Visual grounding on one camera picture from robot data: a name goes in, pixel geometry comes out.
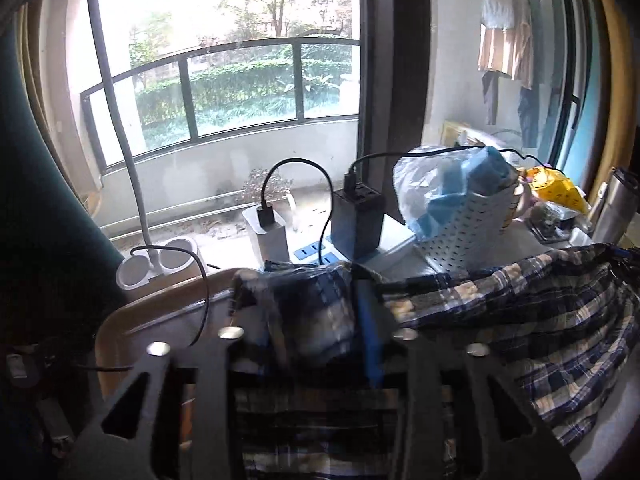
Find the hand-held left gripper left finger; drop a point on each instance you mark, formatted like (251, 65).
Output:
(210, 390)

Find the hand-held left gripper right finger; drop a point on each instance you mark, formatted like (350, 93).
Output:
(370, 340)

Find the plaid shirt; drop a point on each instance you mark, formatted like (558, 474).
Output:
(525, 320)

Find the dark hanging pants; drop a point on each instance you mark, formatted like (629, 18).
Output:
(491, 97)

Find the white power strip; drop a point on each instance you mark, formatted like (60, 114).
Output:
(395, 251)

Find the beige lunch box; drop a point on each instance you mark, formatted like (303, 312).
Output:
(125, 325)

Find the black multiport charger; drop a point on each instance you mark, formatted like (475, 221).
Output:
(357, 225)

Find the white charger block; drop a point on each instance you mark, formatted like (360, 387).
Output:
(270, 246)

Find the white perforated basket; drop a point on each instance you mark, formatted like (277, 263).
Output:
(470, 232)

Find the clear plastic bag blue cloth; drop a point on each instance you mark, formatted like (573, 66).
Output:
(425, 180)

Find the cream cartoon mug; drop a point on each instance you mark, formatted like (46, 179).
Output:
(522, 205)

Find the small dark tray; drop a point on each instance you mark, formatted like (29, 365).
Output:
(550, 222)

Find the white gooseneck desk lamp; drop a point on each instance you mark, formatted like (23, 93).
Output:
(135, 185)

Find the teal curtain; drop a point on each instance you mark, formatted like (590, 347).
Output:
(45, 220)

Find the yellow snack bag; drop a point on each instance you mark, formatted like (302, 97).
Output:
(557, 187)

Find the blue hanging jeans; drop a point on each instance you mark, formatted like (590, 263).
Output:
(528, 117)

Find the steel thermos bottle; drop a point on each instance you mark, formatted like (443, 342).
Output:
(615, 205)

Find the black balcony railing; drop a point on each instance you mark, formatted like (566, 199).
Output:
(185, 105)

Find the peach hanging garment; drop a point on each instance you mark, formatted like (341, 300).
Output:
(505, 52)

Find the yellow curtain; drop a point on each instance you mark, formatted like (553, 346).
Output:
(617, 85)

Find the pale hanging garment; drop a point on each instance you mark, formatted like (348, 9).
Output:
(497, 7)

